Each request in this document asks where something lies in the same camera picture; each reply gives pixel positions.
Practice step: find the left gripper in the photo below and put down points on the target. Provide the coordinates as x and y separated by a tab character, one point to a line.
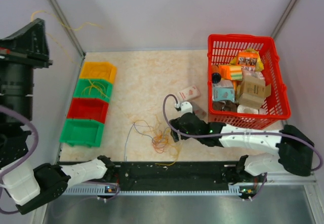
29	45

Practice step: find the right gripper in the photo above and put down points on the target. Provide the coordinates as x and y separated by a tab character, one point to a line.
174	123

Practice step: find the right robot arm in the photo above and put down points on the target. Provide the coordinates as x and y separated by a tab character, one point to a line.
286	149

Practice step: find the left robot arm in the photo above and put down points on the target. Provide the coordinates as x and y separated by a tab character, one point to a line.
30	188

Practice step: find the pink tissue packet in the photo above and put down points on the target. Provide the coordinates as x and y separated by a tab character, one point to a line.
188	93

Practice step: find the teal tissue pack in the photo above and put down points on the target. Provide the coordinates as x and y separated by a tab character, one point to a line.
222	91

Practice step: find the black bottle cap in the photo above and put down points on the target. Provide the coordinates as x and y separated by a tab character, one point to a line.
216	77

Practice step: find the orange sponge pack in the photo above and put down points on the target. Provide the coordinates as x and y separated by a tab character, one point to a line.
231	72

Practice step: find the brown cardboard box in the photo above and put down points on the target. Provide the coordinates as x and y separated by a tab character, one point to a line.
253	92

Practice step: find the yellow storage bin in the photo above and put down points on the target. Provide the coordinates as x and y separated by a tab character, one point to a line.
99	70

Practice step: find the upper green storage bin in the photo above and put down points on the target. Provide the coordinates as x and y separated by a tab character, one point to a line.
93	88

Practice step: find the green storage bin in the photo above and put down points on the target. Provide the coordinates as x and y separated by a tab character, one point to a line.
86	133
93	88

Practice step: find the red storage bin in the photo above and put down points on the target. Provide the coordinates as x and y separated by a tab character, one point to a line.
88	109

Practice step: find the red plastic basket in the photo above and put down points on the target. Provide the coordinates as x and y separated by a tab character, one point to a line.
222	48

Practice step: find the pink wrapped pack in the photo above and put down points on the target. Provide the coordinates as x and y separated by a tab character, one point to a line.
250	72

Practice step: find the orange snack box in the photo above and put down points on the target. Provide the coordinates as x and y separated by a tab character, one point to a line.
248	59

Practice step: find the lower green storage bin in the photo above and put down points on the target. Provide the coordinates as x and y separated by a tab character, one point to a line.
86	133

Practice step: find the yellow plastic bag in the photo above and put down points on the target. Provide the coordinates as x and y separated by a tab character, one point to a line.
259	66

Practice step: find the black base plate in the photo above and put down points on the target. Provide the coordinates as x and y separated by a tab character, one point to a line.
181	176

